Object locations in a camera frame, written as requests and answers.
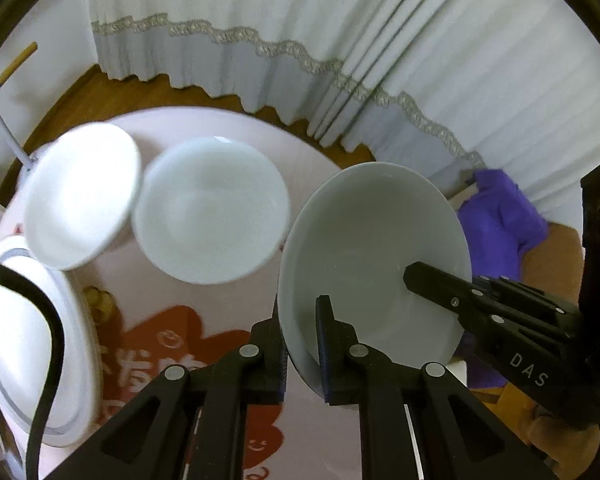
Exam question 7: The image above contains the white bowl red label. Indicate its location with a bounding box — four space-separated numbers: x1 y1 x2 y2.
131 136 290 286

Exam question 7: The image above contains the black cable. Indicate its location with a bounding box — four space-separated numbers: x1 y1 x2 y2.
0 257 66 480

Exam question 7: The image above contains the purple cloth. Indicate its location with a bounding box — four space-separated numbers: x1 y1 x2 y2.
457 167 551 391

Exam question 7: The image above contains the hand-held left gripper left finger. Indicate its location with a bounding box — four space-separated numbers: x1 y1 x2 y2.
42 305 288 480

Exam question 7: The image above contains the white bowl grey band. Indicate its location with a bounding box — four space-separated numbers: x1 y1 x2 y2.
24 122 142 271
277 162 472 403

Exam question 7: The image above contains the round pink printed table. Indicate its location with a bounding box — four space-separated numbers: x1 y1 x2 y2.
0 107 468 480

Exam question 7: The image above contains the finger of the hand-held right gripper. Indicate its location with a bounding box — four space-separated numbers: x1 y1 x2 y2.
474 276 581 327
404 261 581 344

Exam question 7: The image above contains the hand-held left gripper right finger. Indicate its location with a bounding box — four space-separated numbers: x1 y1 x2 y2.
315 295 556 480

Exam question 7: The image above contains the white oval plate grey rim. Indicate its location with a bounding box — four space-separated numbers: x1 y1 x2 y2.
0 237 98 448

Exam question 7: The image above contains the white pleated curtain lace trim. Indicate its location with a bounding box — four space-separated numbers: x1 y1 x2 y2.
87 0 600 221

